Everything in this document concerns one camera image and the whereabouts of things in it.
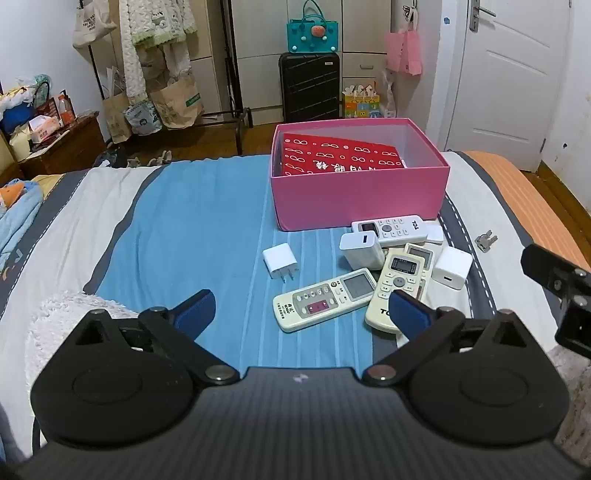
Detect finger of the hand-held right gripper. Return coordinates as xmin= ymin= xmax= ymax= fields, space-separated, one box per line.
xmin=521 ymin=244 xmax=591 ymax=361

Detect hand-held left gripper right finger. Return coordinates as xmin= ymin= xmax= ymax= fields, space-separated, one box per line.
xmin=362 ymin=290 xmax=528 ymax=387

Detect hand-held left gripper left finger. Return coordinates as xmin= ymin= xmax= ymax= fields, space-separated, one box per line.
xmin=73 ymin=289 xmax=241 ymax=387

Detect white power bank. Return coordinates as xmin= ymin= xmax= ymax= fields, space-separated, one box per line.
xmin=340 ymin=232 xmax=385 ymax=271

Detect white remote control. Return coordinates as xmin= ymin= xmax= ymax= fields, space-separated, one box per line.
xmin=351 ymin=215 xmax=429 ymax=246

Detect pink cardboard box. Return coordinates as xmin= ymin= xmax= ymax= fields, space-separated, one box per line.
xmin=269 ymin=117 xmax=451 ymax=232

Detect cream remote control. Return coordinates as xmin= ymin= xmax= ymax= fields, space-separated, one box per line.
xmin=365 ymin=251 xmax=433 ymax=334

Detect grey-screen remote control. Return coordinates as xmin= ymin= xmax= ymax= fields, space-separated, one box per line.
xmin=404 ymin=243 xmax=435 ymax=303

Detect white cube charger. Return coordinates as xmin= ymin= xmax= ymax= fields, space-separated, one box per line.
xmin=433 ymin=247 xmax=474 ymax=291

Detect remote control with pink button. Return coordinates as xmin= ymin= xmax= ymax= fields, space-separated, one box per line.
xmin=272 ymin=269 xmax=377 ymax=333

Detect white plug charger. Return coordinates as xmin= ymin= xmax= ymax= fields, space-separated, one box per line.
xmin=262 ymin=244 xmax=300 ymax=283

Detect white fluffy cloth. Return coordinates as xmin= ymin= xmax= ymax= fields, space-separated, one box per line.
xmin=27 ymin=290 xmax=141 ymax=384

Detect dark shoes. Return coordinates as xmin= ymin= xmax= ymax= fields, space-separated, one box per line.
xmin=95 ymin=150 xmax=139 ymax=169

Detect red patterned box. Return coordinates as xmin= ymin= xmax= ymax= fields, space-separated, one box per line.
xmin=278 ymin=132 xmax=407 ymax=178

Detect white door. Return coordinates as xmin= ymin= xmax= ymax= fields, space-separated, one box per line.
xmin=443 ymin=0 xmax=573 ymax=171

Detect black clothes rack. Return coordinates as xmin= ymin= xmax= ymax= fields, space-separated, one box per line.
xmin=85 ymin=0 xmax=252 ymax=155

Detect light blue blanket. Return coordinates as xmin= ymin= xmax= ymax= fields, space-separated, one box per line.
xmin=0 ymin=180 xmax=44 ymax=273

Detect blue white printed bag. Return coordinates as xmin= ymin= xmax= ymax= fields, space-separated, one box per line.
xmin=126 ymin=98 xmax=162 ymax=136

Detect wooden nightstand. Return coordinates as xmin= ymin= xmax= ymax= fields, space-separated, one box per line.
xmin=18 ymin=111 xmax=107 ymax=176

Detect brown paper bag green label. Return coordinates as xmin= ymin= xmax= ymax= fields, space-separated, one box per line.
xmin=150 ymin=74 xmax=205 ymax=130

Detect plain brown paper bag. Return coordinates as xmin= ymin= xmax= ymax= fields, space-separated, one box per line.
xmin=102 ymin=90 xmax=134 ymax=144

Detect colourful gift bag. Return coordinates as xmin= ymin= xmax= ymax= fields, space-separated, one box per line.
xmin=342 ymin=83 xmax=382 ymax=118

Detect tissue box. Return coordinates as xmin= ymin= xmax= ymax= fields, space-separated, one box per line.
xmin=28 ymin=115 xmax=62 ymax=141

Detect black suitcase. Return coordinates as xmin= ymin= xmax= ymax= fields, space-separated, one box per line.
xmin=278 ymin=52 xmax=341 ymax=124

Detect pink paper bag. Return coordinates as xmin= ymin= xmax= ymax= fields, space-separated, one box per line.
xmin=385 ymin=30 xmax=423 ymax=77

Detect white fluffy garment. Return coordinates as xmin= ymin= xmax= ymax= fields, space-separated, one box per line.
xmin=119 ymin=0 xmax=197 ymax=104

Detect teal felt bag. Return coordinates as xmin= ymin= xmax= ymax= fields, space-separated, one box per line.
xmin=286 ymin=0 xmax=339 ymax=54

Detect beige tote bag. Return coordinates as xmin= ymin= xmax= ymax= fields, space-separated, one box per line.
xmin=72 ymin=0 xmax=117 ymax=48

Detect metal door handle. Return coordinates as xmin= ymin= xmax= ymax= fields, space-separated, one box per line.
xmin=468 ymin=0 xmax=497 ymax=32

